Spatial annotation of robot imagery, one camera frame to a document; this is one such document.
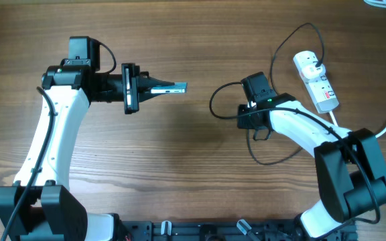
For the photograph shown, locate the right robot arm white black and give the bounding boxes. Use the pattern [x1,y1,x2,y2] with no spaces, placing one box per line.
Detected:
[237,72,386,240]

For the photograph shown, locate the blue Galaxy smartphone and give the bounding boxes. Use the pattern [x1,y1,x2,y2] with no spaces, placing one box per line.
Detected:
[151,82,188,94]

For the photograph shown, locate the black charger cable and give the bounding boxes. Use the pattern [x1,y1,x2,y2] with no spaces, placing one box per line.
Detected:
[246,22,326,167]

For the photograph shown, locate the white charger plug adapter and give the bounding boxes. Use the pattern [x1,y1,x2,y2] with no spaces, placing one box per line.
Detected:
[300,63,325,82]

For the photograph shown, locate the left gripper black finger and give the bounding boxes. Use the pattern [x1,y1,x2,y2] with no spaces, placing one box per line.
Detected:
[138,92,159,102]
[139,76,175,89]

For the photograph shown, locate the white power strip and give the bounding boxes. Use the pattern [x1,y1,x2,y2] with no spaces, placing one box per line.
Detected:
[293,51,339,114]

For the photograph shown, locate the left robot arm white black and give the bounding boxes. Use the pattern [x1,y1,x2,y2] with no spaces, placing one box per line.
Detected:
[0,36,187,240]

